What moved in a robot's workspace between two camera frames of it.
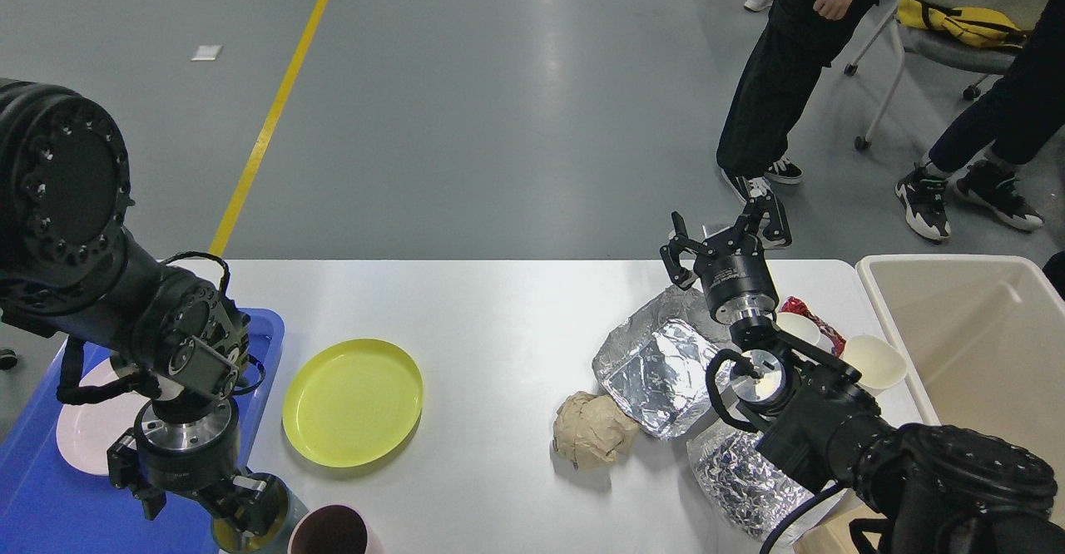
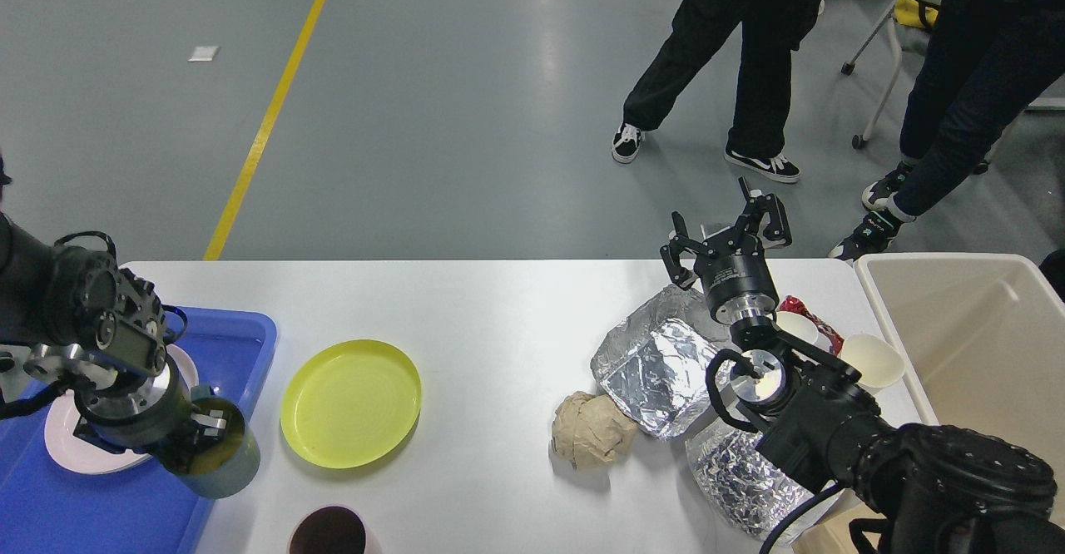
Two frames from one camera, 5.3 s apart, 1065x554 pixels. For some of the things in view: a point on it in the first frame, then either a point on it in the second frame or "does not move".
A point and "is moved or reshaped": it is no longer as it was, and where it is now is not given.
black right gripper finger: [671, 254] does not move
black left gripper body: [198, 455] to [143, 416]
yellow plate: [352, 403] does not move
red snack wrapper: [795, 305] does not move
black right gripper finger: [765, 216] does not move
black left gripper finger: [254, 504] to [209, 423]
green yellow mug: [230, 537] is moved or reshaped
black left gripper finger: [125, 472] to [175, 451]
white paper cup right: [880, 363] does not move
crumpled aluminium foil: [746, 490] does not move
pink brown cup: [330, 529] does not move
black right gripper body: [737, 278] does not move
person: [815, 0] to [773, 1]
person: [1018, 115] to [993, 34]
